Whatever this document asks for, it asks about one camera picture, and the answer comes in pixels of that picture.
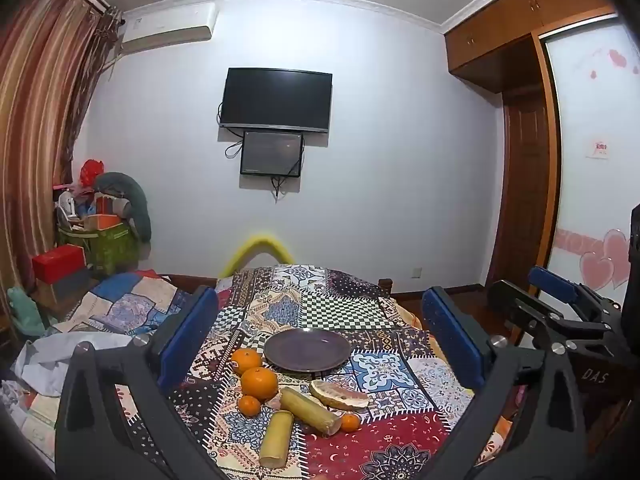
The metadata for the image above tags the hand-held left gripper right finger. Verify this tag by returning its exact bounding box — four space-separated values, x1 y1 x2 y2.
415 286 588 480

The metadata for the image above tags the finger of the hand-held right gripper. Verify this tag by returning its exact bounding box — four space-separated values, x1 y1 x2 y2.
528 266 623 321
487 280 622 357

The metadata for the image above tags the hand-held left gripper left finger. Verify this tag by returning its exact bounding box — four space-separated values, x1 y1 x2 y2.
54 285 236 480

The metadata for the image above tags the large orange with sticker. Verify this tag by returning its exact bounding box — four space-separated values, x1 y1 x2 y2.
241 366 279 401

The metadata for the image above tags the dark purple plate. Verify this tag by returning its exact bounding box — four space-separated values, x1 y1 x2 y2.
263 329 351 373

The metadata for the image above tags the pomelo wedge with rind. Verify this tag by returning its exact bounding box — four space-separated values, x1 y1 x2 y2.
308 380 371 411

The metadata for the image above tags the yellow-green sugarcane piece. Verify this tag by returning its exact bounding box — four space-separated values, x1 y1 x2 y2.
258 410 294 468
279 386 343 436

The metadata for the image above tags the medium orange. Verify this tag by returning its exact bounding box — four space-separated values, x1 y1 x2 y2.
231 348 263 375

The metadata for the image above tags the blue patchwork quilt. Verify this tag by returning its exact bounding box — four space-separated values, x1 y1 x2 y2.
65 271 193 336

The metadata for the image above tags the wooden wardrobe with heart print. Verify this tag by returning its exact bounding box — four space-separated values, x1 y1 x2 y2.
442 0 640 311

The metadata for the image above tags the patchwork patterned tablecloth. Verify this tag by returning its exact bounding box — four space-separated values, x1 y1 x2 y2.
112 264 508 480

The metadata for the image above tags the yellow curved foam object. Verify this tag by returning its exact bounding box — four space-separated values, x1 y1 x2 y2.
218 235 296 278

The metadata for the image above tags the green storage box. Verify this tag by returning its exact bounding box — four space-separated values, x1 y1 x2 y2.
57 224 139 277

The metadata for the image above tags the grey white cloth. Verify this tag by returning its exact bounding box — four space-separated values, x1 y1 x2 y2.
12 330 136 397

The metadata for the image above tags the red white paper sticker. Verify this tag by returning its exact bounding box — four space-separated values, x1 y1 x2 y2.
586 135 612 160

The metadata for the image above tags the orange cardboard box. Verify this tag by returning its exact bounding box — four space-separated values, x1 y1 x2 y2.
82 214 123 233

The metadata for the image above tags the red box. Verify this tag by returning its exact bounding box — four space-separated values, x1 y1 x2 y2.
31 245 87 286

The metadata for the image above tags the teal cloth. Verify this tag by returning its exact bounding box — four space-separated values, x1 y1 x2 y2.
7 286 57 338

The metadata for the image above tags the small white fan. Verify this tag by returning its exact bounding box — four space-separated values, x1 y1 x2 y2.
59 192 82 222

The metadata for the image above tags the red plastic bag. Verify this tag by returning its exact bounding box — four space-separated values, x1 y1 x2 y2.
80 159 108 188

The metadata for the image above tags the striped brown curtain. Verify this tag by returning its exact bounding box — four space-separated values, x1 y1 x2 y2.
0 0 123 311

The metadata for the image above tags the white air conditioner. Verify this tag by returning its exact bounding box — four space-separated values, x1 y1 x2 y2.
120 1 218 54

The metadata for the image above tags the dark wooden bed frame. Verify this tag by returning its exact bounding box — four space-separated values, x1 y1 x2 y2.
157 272 396 301

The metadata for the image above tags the small black wall monitor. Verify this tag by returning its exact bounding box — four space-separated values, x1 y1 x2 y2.
240 130 305 177

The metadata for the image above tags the black wall television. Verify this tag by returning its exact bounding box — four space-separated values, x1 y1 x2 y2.
218 66 333 134

